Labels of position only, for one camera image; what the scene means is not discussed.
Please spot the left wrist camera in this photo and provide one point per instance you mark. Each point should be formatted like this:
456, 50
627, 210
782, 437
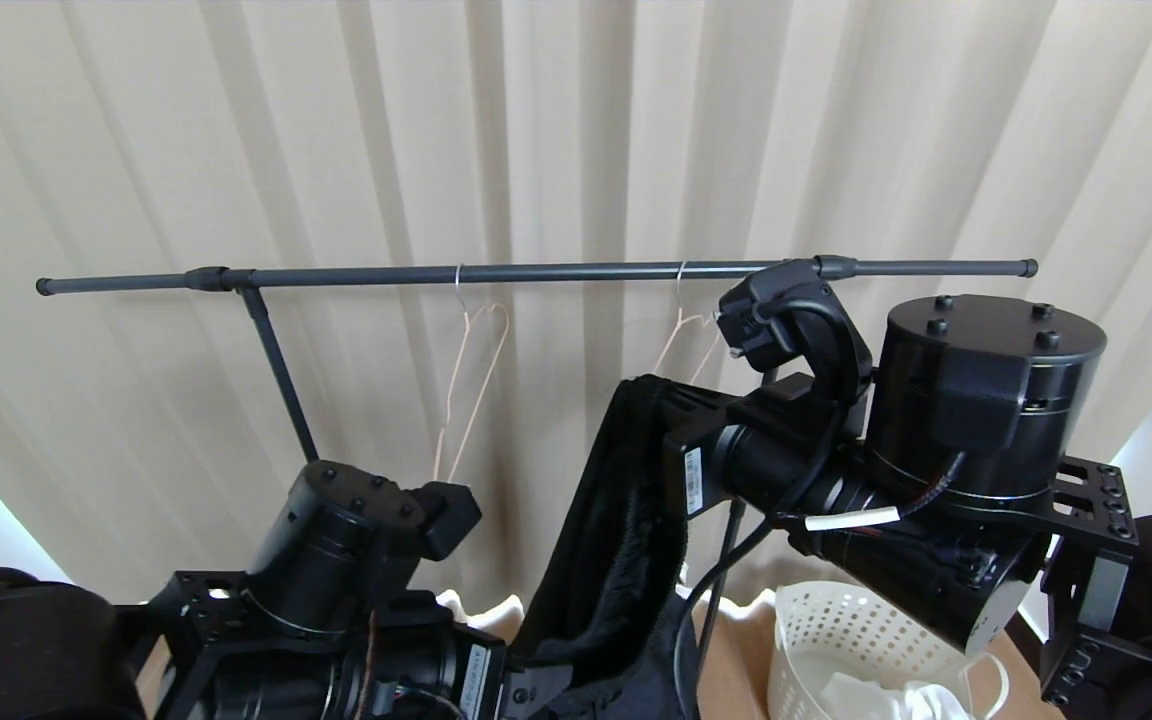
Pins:
448, 515

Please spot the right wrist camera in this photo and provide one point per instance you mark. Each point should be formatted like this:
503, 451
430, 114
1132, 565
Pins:
786, 320

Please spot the black clothes rack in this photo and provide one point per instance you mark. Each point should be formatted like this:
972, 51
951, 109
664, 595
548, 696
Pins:
536, 272

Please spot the pink clothes hanger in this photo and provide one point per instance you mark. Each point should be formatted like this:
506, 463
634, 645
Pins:
679, 285
458, 290

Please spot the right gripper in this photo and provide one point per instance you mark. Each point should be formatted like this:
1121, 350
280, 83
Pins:
746, 455

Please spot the beige curtain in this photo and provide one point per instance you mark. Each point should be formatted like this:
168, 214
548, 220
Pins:
136, 150

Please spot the black garment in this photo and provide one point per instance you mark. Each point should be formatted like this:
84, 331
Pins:
616, 520

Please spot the white laundry basket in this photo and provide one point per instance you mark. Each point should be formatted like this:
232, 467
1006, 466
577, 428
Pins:
836, 620

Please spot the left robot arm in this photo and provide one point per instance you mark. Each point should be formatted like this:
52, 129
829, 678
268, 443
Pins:
326, 540

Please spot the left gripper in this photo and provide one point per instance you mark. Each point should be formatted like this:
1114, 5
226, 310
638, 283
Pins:
436, 670

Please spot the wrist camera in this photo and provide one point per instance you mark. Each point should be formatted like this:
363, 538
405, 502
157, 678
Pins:
786, 320
448, 515

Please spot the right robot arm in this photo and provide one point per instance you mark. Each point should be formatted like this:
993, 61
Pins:
986, 400

